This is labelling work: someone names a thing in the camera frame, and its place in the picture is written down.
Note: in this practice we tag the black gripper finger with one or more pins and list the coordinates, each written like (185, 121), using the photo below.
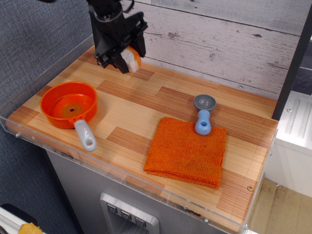
(118, 62)
(138, 43)

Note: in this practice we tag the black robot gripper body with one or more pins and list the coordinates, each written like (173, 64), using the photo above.
(113, 33)

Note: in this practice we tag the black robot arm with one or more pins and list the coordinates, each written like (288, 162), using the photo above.
(107, 7)

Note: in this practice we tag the grey blue toy scoop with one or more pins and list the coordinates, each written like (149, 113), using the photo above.
(204, 104)

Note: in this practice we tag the clear acrylic table guard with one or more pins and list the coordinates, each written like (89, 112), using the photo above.
(129, 109)

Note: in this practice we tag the orange folded cloth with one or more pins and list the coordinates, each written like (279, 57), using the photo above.
(178, 152)

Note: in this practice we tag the grey cabinet with dispenser panel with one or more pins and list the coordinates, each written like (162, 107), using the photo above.
(104, 206)

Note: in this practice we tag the black yellow object bottom left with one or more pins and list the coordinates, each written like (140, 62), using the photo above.
(15, 221)

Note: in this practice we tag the white ribbed appliance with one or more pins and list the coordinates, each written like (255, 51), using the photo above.
(290, 157)

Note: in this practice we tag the orange toy pot grey handle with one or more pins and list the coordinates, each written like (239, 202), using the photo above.
(72, 105)

